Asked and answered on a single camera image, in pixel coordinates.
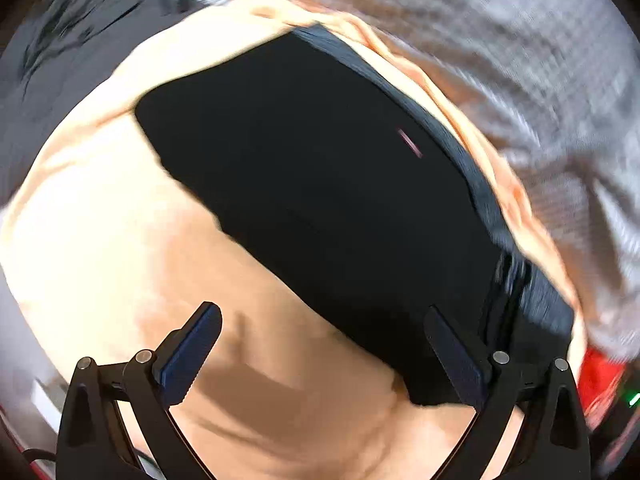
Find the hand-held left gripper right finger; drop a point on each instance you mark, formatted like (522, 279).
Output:
(457, 360)

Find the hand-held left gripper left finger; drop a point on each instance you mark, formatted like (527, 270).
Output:
(192, 355)

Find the black pants with floral trim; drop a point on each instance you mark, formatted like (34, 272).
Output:
(300, 185)

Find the red embroidered cushion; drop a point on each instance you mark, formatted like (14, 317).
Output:
(600, 375)

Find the cream blanket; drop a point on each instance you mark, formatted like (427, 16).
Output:
(125, 260)

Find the grey striped duvet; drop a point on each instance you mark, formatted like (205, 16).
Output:
(500, 60)

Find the grey clothing pile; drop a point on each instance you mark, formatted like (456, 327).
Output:
(75, 60)

